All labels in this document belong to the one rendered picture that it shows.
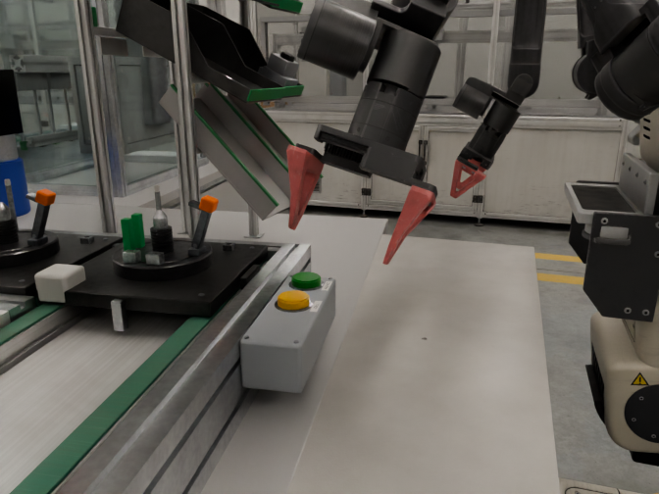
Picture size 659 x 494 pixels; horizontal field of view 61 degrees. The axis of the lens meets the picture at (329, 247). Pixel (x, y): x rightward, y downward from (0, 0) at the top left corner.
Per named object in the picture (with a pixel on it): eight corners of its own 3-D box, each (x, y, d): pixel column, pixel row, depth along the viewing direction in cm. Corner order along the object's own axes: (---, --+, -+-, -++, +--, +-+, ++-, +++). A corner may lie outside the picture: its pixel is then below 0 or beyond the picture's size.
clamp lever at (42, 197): (47, 237, 85) (57, 193, 83) (38, 241, 83) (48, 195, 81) (25, 227, 85) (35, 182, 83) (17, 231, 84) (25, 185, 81)
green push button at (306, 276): (324, 285, 78) (324, 271, 78) (318, 296, 75) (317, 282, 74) (295, 283, 79) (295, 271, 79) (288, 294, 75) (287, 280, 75)
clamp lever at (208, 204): (205, 247, 81) (220, 199, 78) (200, 251, 79) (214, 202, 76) (182, 237, 81) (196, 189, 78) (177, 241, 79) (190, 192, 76)
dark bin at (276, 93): (281, 100, 104) (296, 62, 101) (247, 104, 93) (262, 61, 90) (161, 34, 110) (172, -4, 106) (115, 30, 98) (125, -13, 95)
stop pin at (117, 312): (128, 327, 72) (125, 298, 70) (124, 331, 70) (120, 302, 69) (119, 326, 72) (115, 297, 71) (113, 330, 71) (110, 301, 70)
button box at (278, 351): (335, 316, 81) (335, 275, 79) (301, 395, 61) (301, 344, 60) (288, 313, 82) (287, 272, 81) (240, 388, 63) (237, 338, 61)
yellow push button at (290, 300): (313, 305, 72) (312, 290, 71) (305, 318, 68) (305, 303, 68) (282, 303, 73) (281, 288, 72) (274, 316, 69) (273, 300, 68)
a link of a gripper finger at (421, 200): (343, 248, 57) (376, 161, 57) (410, 272, 55) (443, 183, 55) (329, 243, 50) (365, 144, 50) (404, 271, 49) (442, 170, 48)
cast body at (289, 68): (293, 94, 116) (306, 62, 113) (281, 93, 112) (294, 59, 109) (264, 75, 119) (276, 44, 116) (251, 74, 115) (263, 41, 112)
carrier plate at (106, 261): (268, 256, 91) (268, 244, 91) (211, 318, 69) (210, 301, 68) (132, 248, 96) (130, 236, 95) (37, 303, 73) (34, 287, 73)
